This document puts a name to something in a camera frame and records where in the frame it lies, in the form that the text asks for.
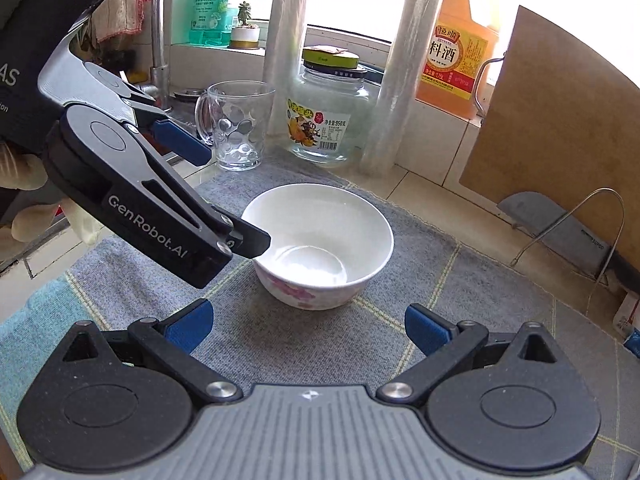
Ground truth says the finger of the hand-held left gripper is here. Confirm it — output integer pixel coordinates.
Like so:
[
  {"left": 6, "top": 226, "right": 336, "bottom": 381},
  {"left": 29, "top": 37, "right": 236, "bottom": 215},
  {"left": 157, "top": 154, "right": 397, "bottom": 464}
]
[
  {"left": 86, "top": 156, "right": 272, "bottom": 290},
  {"left": 80, "top": 61, "right": 214, "bottom": 167}
]

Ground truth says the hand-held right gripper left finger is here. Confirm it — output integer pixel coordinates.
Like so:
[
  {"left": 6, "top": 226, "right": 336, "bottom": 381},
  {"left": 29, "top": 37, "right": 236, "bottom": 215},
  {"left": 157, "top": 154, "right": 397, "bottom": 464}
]
[{"left": 62, "top": 297, "right": 246, "bottom": 408}]

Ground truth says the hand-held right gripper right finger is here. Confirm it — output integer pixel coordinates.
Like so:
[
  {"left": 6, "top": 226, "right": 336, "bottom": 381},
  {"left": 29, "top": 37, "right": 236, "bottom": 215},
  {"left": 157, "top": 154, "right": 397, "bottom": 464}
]
[{"left": 377, "top": 304, "right": 562, "bottom": 407}]

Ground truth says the white bowl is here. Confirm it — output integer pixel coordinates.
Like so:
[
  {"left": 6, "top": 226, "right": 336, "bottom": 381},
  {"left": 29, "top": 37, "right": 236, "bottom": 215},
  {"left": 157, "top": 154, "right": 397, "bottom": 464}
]
[{"left": 241, "top": 183, "right": 395, "bottom": 312}]

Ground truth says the person's left hand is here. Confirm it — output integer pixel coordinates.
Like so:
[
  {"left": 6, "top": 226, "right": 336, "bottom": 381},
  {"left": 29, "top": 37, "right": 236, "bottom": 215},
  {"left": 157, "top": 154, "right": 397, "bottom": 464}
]
[{"left": 0, "top": 141, "right": 102, "bottom": 247}]

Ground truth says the steel sink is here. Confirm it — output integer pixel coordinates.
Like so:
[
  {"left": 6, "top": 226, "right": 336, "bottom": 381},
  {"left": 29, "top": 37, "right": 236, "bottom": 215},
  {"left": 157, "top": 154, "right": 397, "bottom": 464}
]
[{"left": 120, "top": 50, "right": 217, "bottom": 162}]

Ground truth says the clear glass mug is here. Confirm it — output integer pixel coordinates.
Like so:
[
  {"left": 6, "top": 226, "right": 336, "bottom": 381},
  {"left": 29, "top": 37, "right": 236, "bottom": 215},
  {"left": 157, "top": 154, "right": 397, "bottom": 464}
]
[{"left": 194, "top": 81, "right": 276, "bottom": 172}]

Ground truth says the steel faucet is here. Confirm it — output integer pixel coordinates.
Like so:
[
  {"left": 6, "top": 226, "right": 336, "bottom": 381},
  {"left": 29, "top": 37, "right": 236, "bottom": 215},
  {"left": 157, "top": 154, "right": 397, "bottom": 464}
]
[{"left": 141, "top": 0, "right": 172, "bottom": 107}]

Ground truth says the small potted succulent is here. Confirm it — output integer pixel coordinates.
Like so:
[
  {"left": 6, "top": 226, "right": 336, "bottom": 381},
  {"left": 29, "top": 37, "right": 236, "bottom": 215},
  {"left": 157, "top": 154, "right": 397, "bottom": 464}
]
[{"left": 228, "top": 1, "right": 262, "bottom": 51}]

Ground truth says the pink white dish rag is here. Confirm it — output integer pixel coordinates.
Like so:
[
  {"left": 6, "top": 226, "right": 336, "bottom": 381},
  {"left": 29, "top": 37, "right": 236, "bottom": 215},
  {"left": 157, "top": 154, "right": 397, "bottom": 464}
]
[{"left": 92, "top": 0, "right": 154, "bottom": 44}]

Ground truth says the short plastic wrap roll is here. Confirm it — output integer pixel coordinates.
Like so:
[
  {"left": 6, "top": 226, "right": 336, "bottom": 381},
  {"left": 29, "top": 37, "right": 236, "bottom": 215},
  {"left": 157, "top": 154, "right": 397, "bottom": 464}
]
[{"left": 263, "top": 0, "right": 307, "bottom": 139}]

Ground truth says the green dish soap bottle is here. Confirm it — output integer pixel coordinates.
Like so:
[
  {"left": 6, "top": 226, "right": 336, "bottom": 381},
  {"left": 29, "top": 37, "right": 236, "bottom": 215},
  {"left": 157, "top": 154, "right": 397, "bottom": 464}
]
[{"left": 188, "top": 0, "right": 234, "bottom": 47}]

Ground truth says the large lidded glass jar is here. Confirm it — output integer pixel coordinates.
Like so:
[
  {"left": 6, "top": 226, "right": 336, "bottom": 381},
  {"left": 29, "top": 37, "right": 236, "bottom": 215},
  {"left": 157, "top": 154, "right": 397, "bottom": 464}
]
[{"left": 287, "top": 46, "right": 372, "bottom": 164}]

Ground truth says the white blue salt bag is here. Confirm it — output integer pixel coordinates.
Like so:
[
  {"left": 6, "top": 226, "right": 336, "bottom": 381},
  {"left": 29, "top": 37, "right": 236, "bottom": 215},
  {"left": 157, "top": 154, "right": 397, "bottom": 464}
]
[{"left": 612, "top": 292, "right": 640, "bottom": 343}]

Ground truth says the tall plastic wrap roll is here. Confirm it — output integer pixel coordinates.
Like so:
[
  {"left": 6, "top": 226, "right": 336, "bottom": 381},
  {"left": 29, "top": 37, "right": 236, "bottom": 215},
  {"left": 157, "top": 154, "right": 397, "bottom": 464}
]
[{"left": 359, "top": 0, "right": 451, "bottom": 179}]

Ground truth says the bamboo cutting board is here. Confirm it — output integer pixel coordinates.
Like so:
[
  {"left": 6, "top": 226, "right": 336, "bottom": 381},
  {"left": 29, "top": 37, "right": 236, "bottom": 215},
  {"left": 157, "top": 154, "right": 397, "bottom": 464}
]
[{"left": 458, "top": 5, "right": 640, "bottom": 272}]

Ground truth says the orange cooking wine jug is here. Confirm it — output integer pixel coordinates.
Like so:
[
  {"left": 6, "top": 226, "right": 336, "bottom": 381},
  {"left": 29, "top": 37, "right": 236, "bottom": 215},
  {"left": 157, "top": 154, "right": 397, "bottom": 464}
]
[{"left": 415, "top": 0, "right": 504, "bottom": 121}]

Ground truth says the black-handled cleaver knife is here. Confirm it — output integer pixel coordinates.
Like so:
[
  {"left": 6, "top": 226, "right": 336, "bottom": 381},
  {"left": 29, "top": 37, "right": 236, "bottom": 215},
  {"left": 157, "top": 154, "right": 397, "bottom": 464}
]
[{"left": 496, "top": 191, "right": 640, "bottom": 294}]

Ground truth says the metal wire rack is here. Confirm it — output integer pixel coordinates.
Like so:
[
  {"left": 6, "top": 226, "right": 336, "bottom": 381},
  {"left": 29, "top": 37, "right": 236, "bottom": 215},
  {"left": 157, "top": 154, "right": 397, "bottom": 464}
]
[{"left": 510, "top": 187, "right": 627, "bottom": 282}]

